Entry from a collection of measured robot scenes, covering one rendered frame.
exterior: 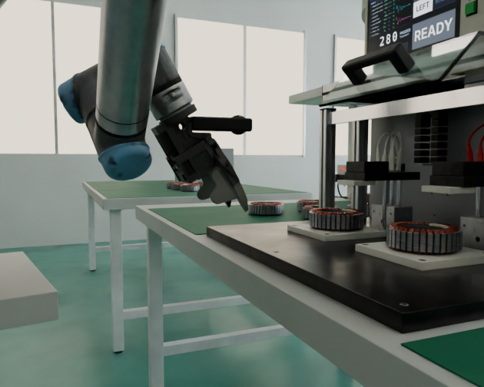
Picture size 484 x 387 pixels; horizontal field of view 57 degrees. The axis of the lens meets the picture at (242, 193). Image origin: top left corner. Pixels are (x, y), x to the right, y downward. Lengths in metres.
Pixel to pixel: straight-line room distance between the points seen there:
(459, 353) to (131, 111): 0.48
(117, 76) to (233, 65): 5.18
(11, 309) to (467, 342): 0.53
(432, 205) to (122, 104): 0.74
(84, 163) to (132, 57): 4.70
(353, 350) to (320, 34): 6.05
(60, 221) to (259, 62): 3.06
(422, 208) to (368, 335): 0.68
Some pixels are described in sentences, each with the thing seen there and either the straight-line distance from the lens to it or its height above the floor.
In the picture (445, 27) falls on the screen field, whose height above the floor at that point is 1.17.
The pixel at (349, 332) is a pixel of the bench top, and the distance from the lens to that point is 0.50.
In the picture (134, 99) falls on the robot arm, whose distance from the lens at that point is 0.63.
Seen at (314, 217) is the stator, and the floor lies 0.81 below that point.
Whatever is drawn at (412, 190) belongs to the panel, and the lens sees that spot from 1.15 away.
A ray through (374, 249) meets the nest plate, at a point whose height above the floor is 0.78.
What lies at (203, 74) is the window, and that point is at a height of 1.96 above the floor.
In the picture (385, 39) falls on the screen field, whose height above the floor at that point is 1.18.
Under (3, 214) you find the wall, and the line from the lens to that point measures 5.32.
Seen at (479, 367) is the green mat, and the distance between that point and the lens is 0.45.
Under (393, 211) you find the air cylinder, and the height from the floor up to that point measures 0.81.
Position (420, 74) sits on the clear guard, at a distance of 0.57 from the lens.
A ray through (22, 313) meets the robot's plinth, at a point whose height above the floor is 0.73.
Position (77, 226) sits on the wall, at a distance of 5.32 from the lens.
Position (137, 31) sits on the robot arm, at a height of 1.07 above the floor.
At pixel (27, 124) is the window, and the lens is 5.28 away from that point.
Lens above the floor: 0.92
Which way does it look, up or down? 4 degrees down
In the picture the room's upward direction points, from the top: straight up
